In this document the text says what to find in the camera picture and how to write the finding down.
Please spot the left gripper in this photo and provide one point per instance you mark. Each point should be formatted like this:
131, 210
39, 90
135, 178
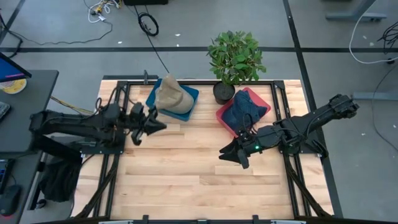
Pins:
138, 123

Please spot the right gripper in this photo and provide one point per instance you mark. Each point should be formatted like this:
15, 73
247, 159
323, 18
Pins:
262, 138

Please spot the blue denim baseball cap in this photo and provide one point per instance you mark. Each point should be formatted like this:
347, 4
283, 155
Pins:
228, 119
244, 105

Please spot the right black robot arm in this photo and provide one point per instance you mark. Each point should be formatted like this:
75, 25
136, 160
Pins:
311, 119

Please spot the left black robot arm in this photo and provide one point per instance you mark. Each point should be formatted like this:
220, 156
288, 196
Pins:
71, 126

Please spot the blue plastic tray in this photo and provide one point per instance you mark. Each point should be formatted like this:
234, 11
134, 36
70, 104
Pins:
151, 98

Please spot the red plastic tray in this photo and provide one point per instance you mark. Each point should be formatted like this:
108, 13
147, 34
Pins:
258, 98

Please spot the green potted plant black pot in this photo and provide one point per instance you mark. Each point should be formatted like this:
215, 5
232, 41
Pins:
234, 57

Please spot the black bag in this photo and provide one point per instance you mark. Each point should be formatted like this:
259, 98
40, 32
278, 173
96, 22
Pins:
60, 180

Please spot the black floor box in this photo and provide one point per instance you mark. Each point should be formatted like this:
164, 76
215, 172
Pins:
146, 2

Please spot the dark grey side desk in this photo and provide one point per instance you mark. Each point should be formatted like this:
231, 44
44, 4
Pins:
28, 105

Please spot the yellow round disc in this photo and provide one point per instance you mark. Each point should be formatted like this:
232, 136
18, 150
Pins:
15, 88

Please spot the black keyboard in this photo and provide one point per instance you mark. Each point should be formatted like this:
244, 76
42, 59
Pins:
3, 110

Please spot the grey desk leg foot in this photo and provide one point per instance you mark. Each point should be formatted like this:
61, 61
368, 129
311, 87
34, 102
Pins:
376, 96
354, 16

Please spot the desk computer monitor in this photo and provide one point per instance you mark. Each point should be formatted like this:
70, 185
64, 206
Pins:
11, 70

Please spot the black computer mouse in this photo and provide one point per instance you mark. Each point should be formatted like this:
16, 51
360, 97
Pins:
9, 199

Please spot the black aluminium table frame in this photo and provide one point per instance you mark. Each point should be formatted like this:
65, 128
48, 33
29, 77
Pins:
136, 83

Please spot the silver table edge bracket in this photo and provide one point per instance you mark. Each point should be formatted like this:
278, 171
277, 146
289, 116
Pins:
116, 222
287, 222

